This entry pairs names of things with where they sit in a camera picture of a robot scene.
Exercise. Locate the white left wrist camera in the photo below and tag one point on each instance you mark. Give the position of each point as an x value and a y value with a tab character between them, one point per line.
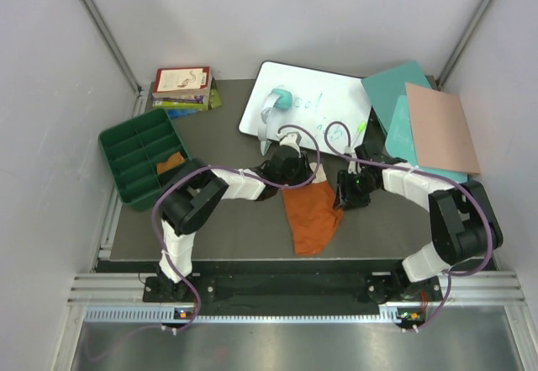
291	139

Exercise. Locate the red cover book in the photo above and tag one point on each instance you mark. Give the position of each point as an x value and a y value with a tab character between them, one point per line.
182	82

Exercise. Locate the white dry-erase board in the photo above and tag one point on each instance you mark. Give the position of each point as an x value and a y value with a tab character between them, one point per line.
329	106

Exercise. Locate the mustard brown underwear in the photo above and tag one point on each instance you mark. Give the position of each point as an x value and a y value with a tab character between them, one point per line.
174	160

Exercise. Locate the blue cover book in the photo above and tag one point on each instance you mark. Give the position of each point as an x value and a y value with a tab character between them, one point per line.
178	113

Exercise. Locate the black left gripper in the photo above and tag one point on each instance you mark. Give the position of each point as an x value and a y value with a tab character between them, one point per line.
304	171

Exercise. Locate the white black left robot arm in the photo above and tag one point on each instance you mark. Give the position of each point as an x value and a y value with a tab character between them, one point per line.
196	189

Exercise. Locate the pink folding board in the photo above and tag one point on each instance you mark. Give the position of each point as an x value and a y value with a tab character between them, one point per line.
442	139

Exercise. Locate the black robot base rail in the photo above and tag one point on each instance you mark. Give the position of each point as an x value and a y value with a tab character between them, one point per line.
287	287

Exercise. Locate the green whiteboard marker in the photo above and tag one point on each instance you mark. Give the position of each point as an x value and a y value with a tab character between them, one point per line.
360	129

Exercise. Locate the green divided plastic tray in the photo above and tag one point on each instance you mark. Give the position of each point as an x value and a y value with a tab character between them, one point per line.
133	148

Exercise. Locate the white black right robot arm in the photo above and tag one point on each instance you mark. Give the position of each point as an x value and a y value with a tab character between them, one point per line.
462	221

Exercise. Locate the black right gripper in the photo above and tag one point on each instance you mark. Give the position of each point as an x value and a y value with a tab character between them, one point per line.
345	196

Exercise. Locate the orange underwear white waistband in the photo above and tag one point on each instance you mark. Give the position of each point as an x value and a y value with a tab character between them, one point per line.
311	215

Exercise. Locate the dark teal folding board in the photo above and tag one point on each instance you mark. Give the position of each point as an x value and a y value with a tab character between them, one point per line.
383	90

